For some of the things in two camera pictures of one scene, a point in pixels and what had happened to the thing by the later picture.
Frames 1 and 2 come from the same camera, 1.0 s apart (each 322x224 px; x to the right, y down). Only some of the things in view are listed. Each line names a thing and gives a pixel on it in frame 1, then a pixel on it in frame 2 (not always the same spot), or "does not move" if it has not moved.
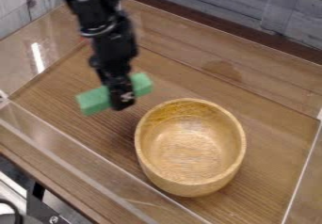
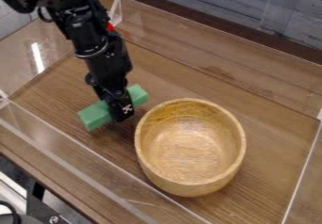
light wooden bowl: [191, 143] does not move
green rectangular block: [97, 100] -> [100, 115]
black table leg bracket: [40, 213] does not move
